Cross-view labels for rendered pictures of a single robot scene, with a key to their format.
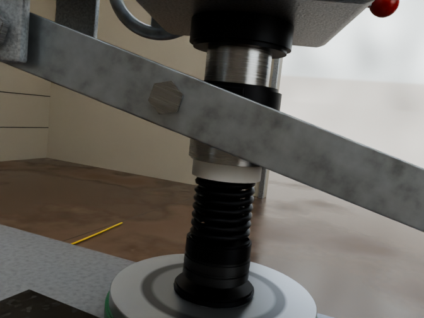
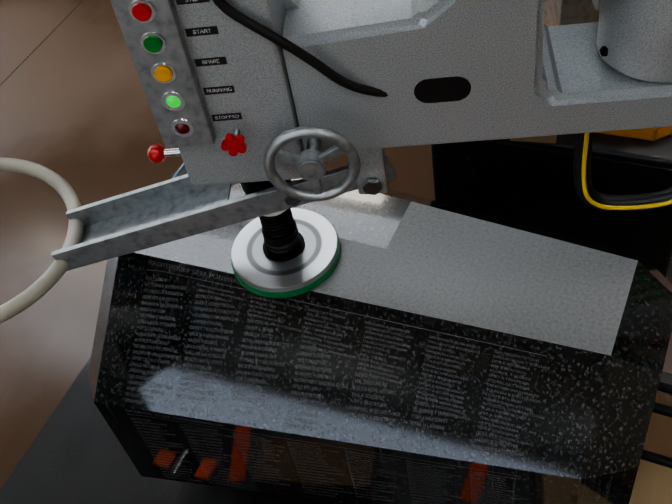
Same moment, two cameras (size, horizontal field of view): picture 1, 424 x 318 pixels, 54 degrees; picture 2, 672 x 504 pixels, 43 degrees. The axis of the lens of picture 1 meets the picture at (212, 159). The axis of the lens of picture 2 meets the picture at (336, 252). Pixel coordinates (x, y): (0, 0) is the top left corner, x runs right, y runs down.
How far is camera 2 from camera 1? 1.88 m
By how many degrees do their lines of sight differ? 126
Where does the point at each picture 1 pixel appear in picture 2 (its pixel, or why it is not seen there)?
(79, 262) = (375, 283)
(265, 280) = (253, 264)
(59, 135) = not seen: outside the picture
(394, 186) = not seen: hidden behind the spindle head
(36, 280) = (388, 257)
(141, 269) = (325, 253)
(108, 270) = (353, 280)
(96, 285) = (353, 262)
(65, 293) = (366, 251)
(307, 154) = not seen: hidden behind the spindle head
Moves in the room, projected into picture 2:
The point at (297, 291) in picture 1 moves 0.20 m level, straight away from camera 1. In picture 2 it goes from (238, 257) to (207, 339)
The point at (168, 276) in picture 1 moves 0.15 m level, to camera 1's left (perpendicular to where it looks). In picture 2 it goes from (309, 251) to (385, 243)
